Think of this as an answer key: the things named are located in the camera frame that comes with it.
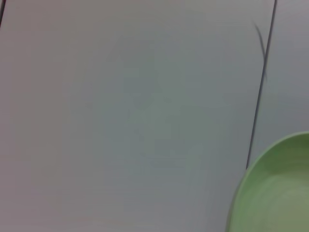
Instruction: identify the green round plate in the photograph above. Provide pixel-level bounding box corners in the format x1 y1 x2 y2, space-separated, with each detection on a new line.
225 131 309 232

